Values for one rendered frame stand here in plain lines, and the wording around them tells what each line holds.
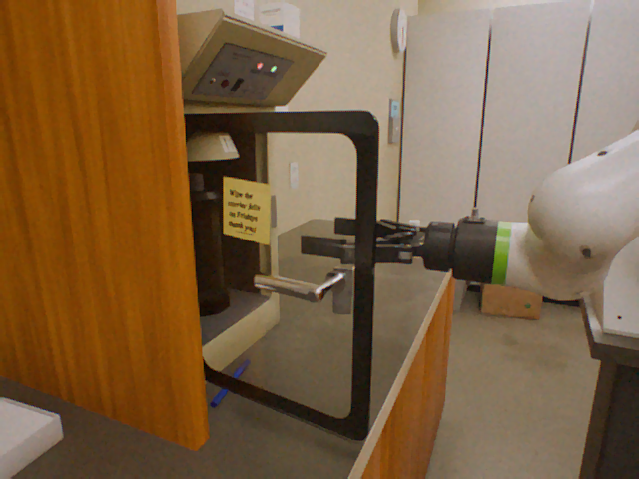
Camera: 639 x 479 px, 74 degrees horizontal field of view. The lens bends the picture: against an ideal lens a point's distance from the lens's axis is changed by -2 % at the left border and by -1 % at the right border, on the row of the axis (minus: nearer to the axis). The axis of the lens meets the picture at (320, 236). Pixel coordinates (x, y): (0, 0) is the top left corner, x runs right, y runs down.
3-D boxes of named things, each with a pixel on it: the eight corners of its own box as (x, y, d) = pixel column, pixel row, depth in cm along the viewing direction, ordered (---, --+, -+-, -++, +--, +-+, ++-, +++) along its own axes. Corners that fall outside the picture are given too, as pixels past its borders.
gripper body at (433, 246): (458, 218, 66) (399, 213, 70) (451, 230, 59) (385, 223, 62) (454, 263, 68) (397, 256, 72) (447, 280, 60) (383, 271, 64)
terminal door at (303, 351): (195, 373, 68) (173, 113, 58) (368, 444, 53) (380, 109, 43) (191, 375, 68) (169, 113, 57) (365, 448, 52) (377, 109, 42)
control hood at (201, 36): (155, 98, 57) (148, 17, 54) (276, 106, 86) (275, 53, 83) (225, 95, 52) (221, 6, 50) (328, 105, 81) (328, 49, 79)
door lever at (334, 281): (279, 279, 54) (278, 259, 53) (345, 294, 49) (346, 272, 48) (251, 292, 49) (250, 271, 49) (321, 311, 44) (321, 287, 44)
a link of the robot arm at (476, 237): (489, 299, 58) (492, 277, 67) (498, 216, 55) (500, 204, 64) (444, 292, 61) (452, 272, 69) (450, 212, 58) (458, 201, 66)
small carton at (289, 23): (259, 43, 73) (258, 4, 71) (276, 47, 77) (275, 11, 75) (284, 40, 70) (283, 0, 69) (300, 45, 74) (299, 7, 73)
